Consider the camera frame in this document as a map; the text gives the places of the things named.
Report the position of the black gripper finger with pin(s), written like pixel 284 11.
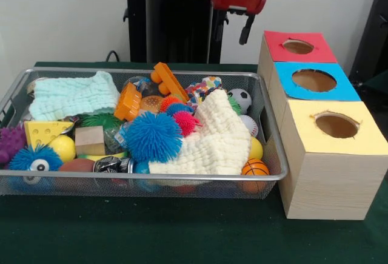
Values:
pixel 246 30
pixel 220 30

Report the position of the colourful patterned cloth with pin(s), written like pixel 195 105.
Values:
pixel 197 92

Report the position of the wooden box with three holes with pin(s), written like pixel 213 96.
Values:
pixel 327 185

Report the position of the shallow clear mesh bin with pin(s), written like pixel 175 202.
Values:
pixel 91 185

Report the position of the small soccer ball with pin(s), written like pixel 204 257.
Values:
pixel 242 98

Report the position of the cream white waffle cloth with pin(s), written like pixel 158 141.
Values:
pixel 218 142

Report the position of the large blue spiky ball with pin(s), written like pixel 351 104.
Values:
pixel 153 136

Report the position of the small orange basketball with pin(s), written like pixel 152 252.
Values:
pixel 254 168

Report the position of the dark green table cloth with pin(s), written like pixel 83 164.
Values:
pixel 151 233
pixel 380 80

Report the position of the mint green waffle cloth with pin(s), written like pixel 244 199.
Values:
pixel 69 97

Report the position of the plain wooden block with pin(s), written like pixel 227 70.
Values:
pixel 89 141

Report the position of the yellow cheese wedge toy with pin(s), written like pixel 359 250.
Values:
pixel 39 132

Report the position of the blue spiky ball with eye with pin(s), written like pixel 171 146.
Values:
pixel 22 159

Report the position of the purple spiky toy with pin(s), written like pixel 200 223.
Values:
pixel 10 141

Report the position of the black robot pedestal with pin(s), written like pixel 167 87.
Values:
pixel 169 18

